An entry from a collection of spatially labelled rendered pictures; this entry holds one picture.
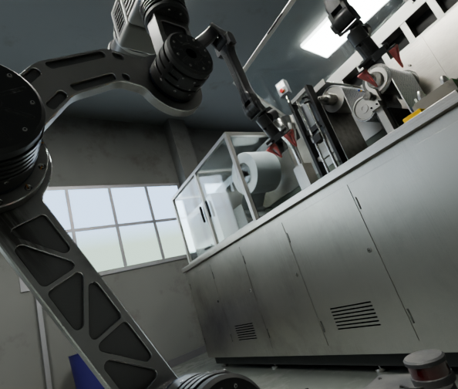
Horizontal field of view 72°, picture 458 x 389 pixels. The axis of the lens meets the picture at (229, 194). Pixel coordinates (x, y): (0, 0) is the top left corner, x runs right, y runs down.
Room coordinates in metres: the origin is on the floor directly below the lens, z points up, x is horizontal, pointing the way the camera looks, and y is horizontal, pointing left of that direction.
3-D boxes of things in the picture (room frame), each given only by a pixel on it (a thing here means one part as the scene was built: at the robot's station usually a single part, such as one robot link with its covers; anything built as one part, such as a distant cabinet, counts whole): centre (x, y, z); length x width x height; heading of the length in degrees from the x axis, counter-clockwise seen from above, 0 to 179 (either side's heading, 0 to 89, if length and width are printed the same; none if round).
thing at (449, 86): (1.31, -1.09, 1.00); 0.40 x 0.16 x 0.06; 125
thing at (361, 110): (1.54, -0.88, 1.17); 0.26 x 0.12 x 0.12; 125
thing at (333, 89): (1.65, -0.81, 1.33); 0.25 x 0.14 x 0.14; 125
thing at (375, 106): (1.37, -0.80, 1.05); 0.06 x 0.05 x 0.31; 125
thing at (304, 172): (2.02, -0.53, 1.18); 0.14 x 0.14 x 0.57
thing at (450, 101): (2.16, -0.34, 0.88); 2.52 x 0.66 x 0.04; 35
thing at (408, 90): (1.39, -0.98, 1.11); 0.23 x 0.01 x 0.18; 125
